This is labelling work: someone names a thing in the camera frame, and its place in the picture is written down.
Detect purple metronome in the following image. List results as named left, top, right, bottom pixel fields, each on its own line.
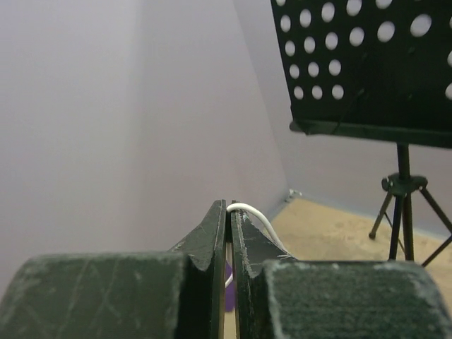
left=225, top=263, right=235, bottom=312

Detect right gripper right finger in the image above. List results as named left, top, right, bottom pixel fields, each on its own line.
left=230, top=210, right=451, bottom=338

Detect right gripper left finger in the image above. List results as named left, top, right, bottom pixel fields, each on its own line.
left=1, top=200, right=227, bottom=338

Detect black music stand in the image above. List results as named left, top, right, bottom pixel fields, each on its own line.
left=270, top=1, right=451, bottom=261

